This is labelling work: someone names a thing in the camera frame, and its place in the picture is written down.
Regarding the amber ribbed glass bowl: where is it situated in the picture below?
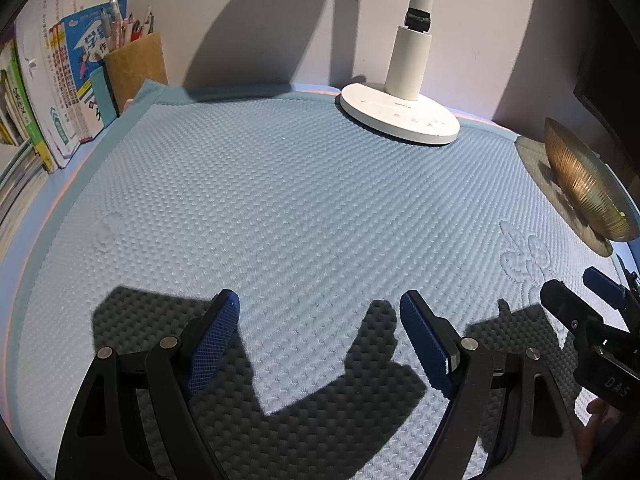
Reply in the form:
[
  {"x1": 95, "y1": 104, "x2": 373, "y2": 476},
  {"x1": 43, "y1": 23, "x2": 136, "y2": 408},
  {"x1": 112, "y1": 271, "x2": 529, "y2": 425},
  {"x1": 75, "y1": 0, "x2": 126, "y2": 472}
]
[{"x1": 544, "y1": 116, "x2": 640, "y2": 242}]

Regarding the black monitor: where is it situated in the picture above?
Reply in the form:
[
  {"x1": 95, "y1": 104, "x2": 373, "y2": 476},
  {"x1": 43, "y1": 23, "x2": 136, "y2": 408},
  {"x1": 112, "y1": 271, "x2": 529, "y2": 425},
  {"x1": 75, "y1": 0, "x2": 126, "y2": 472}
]
[{"x1": 572, "y1": 0, "x2": 640, "y2": 171}]

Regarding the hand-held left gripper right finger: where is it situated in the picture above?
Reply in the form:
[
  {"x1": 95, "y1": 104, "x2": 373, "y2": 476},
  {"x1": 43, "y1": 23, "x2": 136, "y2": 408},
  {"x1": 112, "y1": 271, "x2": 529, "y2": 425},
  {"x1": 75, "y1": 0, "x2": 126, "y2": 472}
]
[{"x1": 399, "y1": 290, "x2": 586, "y2": 480}]

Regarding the blue illustrated workbook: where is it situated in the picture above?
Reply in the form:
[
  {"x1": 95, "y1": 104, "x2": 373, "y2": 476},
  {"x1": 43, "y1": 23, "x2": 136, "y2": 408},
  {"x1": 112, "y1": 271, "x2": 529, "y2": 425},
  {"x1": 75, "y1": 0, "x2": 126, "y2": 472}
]
[{"x1": 50, "y1": 7, "x2": 121, "y2": 143}]

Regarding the white paper booklet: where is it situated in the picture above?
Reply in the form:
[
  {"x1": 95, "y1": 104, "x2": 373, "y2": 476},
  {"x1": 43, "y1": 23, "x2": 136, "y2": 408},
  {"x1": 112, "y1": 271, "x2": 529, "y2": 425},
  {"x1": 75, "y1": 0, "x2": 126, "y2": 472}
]
[{"x1": 15, "y1": 0, "x2": 113, "y2": 168}]

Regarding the person's right hand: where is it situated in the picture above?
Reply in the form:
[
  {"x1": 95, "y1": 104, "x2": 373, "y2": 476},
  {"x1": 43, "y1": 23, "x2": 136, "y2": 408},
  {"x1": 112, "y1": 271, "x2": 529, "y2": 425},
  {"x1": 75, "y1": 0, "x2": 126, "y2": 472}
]
[{"x1": 574, "y1": 396, "x2": 626, "y2": 466}]

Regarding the teal card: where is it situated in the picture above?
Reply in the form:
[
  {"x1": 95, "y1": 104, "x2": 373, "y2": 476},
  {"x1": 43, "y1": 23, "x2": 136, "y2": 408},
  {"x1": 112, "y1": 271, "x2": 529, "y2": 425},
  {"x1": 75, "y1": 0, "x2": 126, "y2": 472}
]
[{"x1": 90, "y1": 67, "x2": 121, "y2": 126}]

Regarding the light blue textured mat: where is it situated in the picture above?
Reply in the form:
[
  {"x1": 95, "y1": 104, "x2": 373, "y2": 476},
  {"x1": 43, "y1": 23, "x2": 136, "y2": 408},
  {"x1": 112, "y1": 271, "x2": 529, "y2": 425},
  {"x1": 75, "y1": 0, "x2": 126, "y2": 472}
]
[{"x1": 10, "y1": 82, "x2": 636, "y2": 480}]

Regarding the brown pen holder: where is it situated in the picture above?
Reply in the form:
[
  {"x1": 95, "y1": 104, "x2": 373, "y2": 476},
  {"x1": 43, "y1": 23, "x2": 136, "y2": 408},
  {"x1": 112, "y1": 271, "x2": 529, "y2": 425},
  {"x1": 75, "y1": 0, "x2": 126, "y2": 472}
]
[{"x1": 102, "y1": 30, "x2": 168, "y2": 113}]

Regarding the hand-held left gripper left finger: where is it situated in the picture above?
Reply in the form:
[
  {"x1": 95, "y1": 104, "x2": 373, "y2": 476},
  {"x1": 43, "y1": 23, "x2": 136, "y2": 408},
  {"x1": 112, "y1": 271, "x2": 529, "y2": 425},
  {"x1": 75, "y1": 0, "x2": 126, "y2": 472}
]
[{"x1": 54, "y1": 288, "x2": 241, "y2": 480}]

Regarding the stack of flat books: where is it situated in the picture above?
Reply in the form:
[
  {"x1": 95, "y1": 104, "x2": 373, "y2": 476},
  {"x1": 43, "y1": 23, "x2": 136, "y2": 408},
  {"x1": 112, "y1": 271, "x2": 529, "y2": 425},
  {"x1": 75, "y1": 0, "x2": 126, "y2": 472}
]
[{"x1": 0, "y1": 137, "x2": 51, "y2": 231}]

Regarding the bunch of pens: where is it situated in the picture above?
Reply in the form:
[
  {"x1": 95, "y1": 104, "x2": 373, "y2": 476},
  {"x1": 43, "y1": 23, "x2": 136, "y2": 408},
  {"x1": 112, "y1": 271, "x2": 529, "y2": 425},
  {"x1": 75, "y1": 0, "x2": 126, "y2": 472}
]
[{"x1": 99, "y1": 0, "x2": 155, "y2": 53}]

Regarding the green textbook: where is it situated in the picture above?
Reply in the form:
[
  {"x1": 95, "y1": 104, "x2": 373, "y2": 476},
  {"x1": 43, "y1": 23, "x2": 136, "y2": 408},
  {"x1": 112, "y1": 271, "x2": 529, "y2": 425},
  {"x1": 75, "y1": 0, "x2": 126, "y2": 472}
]
[{"x1": 0, "y1": 40, "x2": 58, "y2": 173}]

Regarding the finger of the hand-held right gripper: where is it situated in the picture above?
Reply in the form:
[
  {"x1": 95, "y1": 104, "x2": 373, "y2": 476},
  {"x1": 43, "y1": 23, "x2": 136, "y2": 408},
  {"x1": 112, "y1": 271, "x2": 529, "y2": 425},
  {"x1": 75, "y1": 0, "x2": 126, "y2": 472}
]
[
  {"x1": 540, "y1": 279, "x2": 608, "y2": 342},
  {"x1": 582, "y1": 266, "x2": 632, "y2": 312}
]

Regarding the white desk lamp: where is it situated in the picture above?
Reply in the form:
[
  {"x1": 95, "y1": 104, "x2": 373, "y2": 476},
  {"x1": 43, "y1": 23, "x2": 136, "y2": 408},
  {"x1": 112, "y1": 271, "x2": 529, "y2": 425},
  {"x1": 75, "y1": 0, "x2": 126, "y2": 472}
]
[{"x1": 339, "y1": 0, "x2": 461, "y2": 146}]

